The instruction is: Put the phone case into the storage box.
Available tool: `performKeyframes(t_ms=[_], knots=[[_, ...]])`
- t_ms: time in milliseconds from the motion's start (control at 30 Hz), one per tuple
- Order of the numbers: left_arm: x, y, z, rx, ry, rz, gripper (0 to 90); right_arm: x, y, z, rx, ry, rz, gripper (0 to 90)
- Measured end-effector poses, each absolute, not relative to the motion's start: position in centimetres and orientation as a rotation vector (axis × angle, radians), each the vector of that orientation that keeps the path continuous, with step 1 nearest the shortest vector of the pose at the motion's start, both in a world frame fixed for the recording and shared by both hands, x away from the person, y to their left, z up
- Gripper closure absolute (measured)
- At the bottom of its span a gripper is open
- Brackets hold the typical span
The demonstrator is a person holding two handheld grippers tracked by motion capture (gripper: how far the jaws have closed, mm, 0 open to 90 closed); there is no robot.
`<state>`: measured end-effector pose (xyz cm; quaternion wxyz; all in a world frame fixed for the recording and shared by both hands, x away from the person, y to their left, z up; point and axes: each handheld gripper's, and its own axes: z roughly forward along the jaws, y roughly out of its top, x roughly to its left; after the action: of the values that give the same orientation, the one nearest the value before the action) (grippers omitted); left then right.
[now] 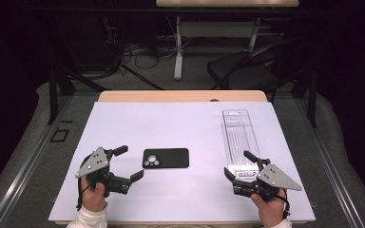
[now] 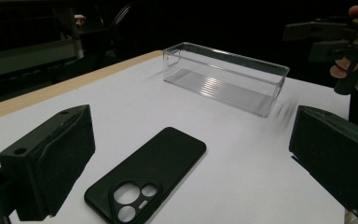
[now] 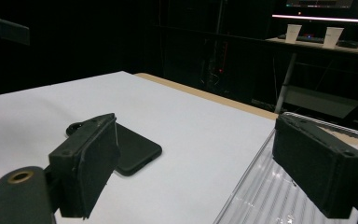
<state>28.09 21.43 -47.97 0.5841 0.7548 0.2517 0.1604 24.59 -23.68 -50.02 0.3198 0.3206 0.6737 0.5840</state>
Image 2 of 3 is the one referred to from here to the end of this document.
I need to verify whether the desk with white legs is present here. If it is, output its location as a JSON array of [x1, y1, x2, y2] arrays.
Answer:
[[0, 13, 86, 82]]

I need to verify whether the black folding chair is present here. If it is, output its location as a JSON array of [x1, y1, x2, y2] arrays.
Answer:
[[79, 1, 164, 68]]

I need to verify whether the white paper sheet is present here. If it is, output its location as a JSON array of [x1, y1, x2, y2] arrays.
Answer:
[[0, 55, 352, 224]]

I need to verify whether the clear plastic box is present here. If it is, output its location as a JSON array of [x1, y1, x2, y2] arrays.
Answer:
[[162, 41, 291, 119]]

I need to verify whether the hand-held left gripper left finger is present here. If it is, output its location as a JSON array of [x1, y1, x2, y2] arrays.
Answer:
[[0, 104, 96, 222]]

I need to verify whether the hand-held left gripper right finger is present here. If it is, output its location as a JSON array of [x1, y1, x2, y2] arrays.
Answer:
[[288, 105, 358, 220]]

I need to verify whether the black phone case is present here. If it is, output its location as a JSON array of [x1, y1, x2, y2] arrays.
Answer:
[[84, 126, 207, 224]]

